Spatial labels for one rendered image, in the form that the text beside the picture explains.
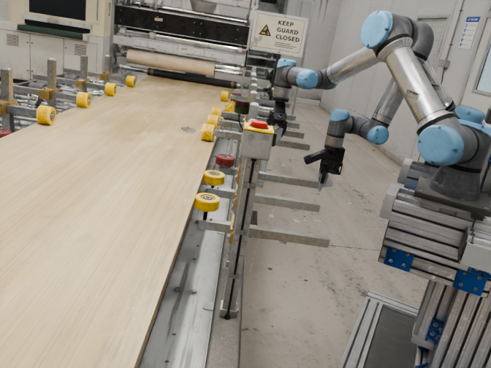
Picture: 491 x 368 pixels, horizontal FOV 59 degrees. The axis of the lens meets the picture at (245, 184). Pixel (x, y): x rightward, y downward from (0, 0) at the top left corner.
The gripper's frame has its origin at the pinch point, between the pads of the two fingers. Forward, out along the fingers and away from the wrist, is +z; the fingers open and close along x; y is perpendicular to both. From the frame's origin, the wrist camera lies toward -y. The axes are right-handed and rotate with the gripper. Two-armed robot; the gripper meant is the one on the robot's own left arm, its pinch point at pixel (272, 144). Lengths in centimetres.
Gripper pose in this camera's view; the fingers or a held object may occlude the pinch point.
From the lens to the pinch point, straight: 188.0
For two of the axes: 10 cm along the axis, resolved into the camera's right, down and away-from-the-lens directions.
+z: -1.5, 9.3, 3.3
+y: 0.2, -3.3, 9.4
